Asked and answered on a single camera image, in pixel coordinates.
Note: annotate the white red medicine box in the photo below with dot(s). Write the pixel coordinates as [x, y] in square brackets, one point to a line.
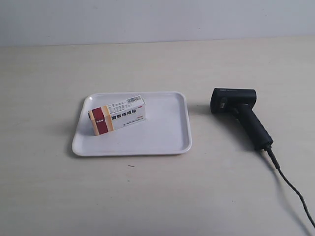
[117, 115]

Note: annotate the black handheld barcode scanner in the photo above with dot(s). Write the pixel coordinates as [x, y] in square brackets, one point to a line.
[239, 103]

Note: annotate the white plastic tray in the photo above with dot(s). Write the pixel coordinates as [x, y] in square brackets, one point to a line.
[166, 131]

